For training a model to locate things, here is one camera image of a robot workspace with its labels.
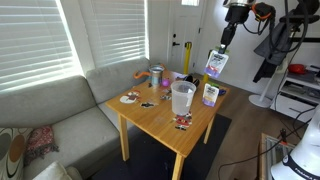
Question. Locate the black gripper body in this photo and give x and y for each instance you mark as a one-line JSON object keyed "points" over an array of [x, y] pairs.
{"points": [[238, 13]]}

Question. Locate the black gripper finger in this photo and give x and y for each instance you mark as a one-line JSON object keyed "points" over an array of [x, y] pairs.
{"points": [[225, 50], [221, 49]]}

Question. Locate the green-capped food pouch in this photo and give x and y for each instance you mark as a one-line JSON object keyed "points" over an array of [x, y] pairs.
{"points": [[215, 63], [210, 95]]}

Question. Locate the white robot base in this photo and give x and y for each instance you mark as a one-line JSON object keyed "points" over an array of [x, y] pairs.
{"points": [[303, 162]]}

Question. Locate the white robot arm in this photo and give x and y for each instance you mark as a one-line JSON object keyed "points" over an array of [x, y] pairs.
{"points": [[266, 22]]}

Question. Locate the clear plastic bucket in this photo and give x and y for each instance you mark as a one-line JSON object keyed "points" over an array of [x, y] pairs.
{"points": [[182, 96]]}

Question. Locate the yellow black pole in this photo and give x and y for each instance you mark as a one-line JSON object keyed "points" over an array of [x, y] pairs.
{"points": [[188, 46]]}

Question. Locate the blue toy car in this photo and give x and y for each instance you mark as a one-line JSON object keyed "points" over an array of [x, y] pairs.
{"points": [[221, 92]]}

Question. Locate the white door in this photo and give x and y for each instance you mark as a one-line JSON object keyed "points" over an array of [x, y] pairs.
{"points": [[185, 24]]}

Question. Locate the dark hanging jacket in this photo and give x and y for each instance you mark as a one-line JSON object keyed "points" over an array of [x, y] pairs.
{"points": [[273, 49]]}

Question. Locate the purple ball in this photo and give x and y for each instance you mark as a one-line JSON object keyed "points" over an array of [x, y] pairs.
{"points": [[165, 82]]}

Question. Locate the metal tumbler cup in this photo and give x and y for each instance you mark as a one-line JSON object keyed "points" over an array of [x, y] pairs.
{"points": [[156, 74]]}

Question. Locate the red bowl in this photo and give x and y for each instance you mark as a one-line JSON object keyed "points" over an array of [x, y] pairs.
{"points": [[297, 68]]}

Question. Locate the wooden side table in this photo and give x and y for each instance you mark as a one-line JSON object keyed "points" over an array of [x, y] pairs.
{"points": [[155, 117]]}

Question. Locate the santa sticker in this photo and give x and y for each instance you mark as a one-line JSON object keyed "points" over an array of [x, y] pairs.
{"points": [[183, 122]]}

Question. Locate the orange plush octopus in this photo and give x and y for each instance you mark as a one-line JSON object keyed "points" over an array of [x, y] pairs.
{"points": [[138, 74]]}

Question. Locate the white shelf unit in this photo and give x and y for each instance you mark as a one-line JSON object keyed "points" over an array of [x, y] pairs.
{"points": [[298, 95]]}

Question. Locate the snowman sticker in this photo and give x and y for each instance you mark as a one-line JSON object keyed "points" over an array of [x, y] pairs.
{"points": [[131, 97]]}

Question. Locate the dark blue rug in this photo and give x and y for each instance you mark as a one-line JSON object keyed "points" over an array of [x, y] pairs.
{"points": [[150, 160]]}

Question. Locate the grey sofa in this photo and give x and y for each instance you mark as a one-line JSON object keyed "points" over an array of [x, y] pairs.
{"points": [[85, 130]]}

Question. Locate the red patterned cloth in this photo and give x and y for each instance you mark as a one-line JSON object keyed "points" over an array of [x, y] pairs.
{"points": [[40, 143]]}

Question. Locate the white sofa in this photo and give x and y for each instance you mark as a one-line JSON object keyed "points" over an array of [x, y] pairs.
{"points": [[56, 171]]}

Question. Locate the patterned cushion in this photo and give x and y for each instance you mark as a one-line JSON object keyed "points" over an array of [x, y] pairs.
{"points": [[13, 143]]}

